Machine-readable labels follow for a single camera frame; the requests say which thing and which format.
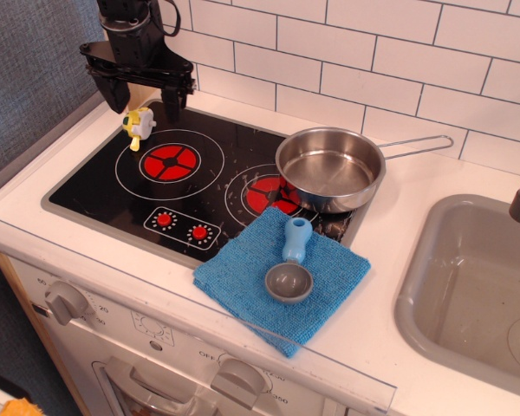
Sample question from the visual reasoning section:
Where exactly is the grey oven knob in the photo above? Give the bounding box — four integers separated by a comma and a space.
44, 281, 88, 326
211, 359, 266, 410

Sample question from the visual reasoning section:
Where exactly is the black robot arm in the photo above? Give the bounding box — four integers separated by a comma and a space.
80, 0, 195, 122

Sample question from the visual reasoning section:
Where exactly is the silver metal pan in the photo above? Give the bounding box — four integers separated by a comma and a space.
275, 127, 454, 214

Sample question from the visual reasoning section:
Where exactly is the black toy stovetop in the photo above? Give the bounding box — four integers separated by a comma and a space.
42, 101, 366, 267

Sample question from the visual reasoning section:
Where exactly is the grey left oven knob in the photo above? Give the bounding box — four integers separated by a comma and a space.
44, 281, 88, 326

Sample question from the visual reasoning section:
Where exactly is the orange object at corner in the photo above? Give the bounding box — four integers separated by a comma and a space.
0, 398, 44, 416

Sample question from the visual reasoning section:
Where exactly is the blue folded cloth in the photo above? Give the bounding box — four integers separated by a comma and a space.
193, 208, 371, 357

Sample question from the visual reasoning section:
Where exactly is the grey right oven knob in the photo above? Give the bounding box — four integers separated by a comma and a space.
211, 359, 266, 410

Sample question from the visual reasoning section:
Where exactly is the blue handled grey scoop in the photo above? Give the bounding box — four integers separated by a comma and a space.
264, 218, 314, 304

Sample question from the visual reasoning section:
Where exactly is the grey sink basin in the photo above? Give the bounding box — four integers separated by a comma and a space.
395, 194, 520, 395

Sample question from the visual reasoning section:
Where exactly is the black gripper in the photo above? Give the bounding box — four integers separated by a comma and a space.
80, 25, 195, 122

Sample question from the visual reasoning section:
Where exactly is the yellow and white toy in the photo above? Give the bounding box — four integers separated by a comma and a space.
122, 107, 157, 152

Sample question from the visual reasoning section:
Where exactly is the white toy oven front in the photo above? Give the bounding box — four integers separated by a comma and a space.
1, 257, 395, 415

